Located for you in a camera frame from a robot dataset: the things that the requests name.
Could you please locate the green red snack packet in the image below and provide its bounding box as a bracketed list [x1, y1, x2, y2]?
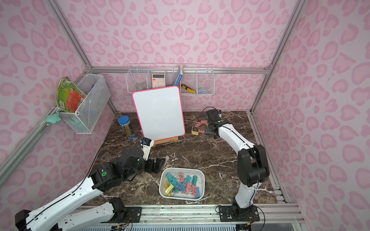
[56, 77, 87, 113]

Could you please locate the blue book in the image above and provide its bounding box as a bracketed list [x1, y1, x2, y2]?
[172, 64, 183, 87]

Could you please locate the yellow black utility knife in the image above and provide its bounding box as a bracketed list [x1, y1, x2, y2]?
[181, 84, 196, 94]

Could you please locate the pink framed whiteboard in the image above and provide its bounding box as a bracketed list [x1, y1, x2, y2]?
[132, 86, 186, 141]

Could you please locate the teal binder clip lone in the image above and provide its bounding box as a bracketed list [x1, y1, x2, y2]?
[166, 173, 173, 182]

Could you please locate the light blue cloth in basket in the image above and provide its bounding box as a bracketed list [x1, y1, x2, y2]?
[198, 88, 208, 94]

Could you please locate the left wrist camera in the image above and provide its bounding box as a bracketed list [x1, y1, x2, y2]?
[141, 137, 154, 161]

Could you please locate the white plastic storage tray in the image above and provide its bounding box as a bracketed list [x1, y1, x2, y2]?
[159, 167, 205, 201]

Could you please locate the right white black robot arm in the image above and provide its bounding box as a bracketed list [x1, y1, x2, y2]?
[206, 107, 270, 212]

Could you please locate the yellow binder clip pile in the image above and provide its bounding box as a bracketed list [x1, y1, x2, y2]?
[165, 184, 174, 197]

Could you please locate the blue binder clip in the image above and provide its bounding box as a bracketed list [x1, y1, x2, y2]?
[177, 182, 186, 192]
[193, 187, 200, 199]

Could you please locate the left white mesh basket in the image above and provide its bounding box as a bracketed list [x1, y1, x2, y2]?
[59, 74, 111, 134]

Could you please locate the yellow binder clip lone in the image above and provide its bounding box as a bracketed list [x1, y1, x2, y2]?
[164, 180, 172, 190]

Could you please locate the white calculator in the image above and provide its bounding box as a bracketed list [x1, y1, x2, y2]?
[152, 73, 166, 89]

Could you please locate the blue lid pencil tube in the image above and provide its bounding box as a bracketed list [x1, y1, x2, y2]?
[118, 116, 138, 141]

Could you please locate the wooden whiteboard stand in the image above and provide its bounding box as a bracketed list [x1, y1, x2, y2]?
[154, 137, 179, 146]

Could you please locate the large teal binder clip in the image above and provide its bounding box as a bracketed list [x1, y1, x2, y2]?
[191, 175, 198, 185]

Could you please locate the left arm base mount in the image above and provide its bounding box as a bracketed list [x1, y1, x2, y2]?
[108, 207, 143, 224]

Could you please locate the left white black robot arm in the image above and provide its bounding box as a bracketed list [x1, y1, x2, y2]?
[15, 147, 166, 231]

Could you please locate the back white wire basket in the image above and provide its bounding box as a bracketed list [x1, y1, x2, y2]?
[126, 64, 215, 95]

